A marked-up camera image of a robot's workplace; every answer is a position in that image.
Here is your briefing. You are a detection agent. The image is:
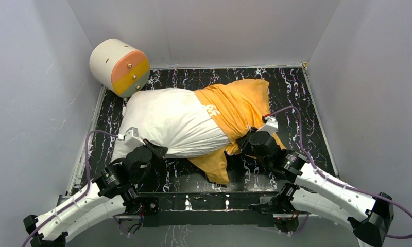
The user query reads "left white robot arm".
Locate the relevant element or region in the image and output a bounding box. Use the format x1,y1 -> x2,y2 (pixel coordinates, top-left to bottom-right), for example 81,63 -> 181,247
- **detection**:
23,139 -> 168,246

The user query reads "white pillow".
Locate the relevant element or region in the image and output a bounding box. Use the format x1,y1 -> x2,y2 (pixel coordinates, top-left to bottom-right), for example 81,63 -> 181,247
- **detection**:
119,88 -> 230,158

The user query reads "white cylinder drawer unit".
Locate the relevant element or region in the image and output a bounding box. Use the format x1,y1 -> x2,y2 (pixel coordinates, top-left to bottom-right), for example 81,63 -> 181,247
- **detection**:
89,39 -> 150,98

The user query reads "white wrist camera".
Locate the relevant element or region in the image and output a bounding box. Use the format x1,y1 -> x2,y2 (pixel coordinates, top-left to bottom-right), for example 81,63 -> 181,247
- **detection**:
257,115 -> 278,136
117,127 -> 145,149

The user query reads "blue and yellow pillowcase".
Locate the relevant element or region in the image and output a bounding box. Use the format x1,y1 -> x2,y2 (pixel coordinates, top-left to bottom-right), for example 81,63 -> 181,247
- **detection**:
189,79 -> 270,185

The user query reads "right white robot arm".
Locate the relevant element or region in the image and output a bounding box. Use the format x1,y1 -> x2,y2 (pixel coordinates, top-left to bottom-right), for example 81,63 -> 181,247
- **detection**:
237,130 -> 393,246

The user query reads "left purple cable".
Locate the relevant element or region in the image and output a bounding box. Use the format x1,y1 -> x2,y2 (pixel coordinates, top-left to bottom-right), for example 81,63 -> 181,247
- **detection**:
21,130 -> 119,247

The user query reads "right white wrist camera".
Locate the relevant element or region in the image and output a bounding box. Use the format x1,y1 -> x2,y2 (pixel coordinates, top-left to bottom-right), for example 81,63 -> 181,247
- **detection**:
257,115 -> 278,136

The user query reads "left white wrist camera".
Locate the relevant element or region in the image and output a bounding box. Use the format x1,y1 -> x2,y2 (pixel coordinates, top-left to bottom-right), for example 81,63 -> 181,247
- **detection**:
117,127 -> 145,149

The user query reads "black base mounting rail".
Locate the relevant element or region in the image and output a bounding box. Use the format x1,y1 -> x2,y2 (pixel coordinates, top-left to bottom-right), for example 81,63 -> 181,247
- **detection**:
140,192 -> 293,227

